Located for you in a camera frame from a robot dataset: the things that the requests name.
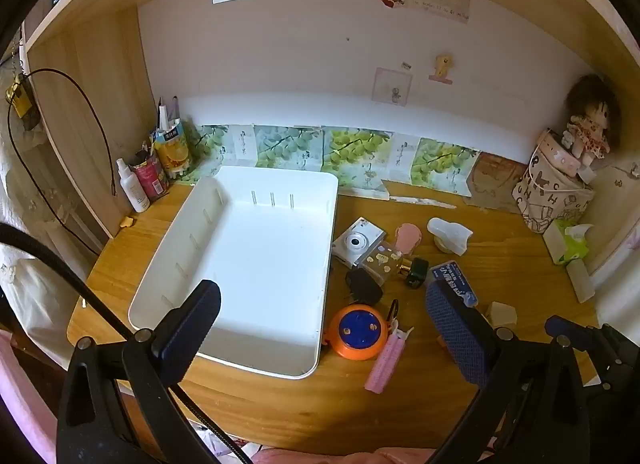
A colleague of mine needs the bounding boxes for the yellow figure wall sticker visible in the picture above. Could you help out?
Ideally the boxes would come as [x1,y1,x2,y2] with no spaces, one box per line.
[429,54,456,86]

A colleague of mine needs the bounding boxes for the pink ridged comb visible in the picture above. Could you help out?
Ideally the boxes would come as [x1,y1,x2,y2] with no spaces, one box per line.
[364,325,415,393]

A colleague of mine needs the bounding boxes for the brown paper drawing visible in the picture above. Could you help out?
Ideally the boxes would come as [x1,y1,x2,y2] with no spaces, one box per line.
[464,151,531,216]

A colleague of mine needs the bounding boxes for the wooden desk hutch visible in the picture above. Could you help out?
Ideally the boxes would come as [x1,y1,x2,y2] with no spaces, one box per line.
[20,0,640,305]

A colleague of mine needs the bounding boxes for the white plastic tray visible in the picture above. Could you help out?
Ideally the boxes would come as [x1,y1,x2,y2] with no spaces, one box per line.
[127,165,340,380]

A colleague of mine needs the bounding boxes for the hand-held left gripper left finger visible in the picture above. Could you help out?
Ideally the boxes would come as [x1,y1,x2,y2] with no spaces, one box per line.
[56,279,223,464]

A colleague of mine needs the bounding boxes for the black braided cable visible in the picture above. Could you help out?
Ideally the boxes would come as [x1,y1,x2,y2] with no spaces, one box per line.
[0,223,256,464]

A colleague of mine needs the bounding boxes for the yellow black hanging pouch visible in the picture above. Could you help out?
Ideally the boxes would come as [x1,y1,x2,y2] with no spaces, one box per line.
[6,73,39,131]

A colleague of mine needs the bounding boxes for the orange round speaker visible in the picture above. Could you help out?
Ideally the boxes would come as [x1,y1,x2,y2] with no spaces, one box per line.
[322,299,401,361]

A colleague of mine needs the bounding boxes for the pink-bordered wall picture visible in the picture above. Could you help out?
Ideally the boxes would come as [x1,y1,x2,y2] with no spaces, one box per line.
[374,67,415,106]

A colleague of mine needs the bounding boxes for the brown-haired doll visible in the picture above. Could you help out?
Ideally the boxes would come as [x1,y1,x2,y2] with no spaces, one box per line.
[560,73,622,171]

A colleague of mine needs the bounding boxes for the pink fleece clothing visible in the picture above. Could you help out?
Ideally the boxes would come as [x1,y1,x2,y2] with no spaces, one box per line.
[0,329,441,464]

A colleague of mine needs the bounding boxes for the beige house-shaped block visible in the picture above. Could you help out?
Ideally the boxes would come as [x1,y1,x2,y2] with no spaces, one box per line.
[486,301,518,330]

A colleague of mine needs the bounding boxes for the thin black cord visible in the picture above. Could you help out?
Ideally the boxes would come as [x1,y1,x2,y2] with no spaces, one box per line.
[7,68,119,256]

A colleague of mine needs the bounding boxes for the pink round compact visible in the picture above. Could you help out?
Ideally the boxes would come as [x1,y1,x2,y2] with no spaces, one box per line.
[395,223,424,251]

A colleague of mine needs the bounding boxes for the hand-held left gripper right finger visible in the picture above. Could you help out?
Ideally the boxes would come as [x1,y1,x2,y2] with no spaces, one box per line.
[424,280,587,464]

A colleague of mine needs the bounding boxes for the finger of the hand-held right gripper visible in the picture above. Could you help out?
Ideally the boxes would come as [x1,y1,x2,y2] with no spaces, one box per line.
[545,315,607,350]

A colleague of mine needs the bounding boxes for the printed fabric bag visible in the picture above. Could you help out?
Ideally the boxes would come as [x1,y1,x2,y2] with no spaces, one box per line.
[512,128,596,235]

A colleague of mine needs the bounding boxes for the white plastic bottle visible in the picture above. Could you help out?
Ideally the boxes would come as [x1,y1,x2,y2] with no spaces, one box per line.
[426,217,474,256]

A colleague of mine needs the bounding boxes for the clear case with yellow stickers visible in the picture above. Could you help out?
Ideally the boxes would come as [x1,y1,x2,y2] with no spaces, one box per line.
[360,239,407,286]

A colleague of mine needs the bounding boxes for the white instant camera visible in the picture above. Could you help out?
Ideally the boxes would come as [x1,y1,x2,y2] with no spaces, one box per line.
[331,217,386,270]

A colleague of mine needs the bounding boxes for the dark green bottle gold cap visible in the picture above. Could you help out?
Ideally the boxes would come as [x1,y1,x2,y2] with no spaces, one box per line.
[399,257,430,290]

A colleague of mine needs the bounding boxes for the white spray bottle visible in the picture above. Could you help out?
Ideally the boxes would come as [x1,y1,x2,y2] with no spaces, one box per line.
[116,158,150,213]

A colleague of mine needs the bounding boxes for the green tissue pack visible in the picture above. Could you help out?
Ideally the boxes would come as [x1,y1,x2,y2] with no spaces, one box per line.
[542,219,594,266]

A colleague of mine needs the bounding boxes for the black charger adapter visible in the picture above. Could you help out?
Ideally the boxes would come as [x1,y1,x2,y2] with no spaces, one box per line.
[345,268,385,306]

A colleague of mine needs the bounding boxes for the red snack packet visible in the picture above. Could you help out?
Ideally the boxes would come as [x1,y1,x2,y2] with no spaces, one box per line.
[130,151,170,201]

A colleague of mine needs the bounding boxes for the white lace cloth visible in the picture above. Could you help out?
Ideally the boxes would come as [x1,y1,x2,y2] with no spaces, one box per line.
[0,69,108,345]

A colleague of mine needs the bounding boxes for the row of grape print cards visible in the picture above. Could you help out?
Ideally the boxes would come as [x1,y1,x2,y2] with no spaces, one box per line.
[190,123,482,196]

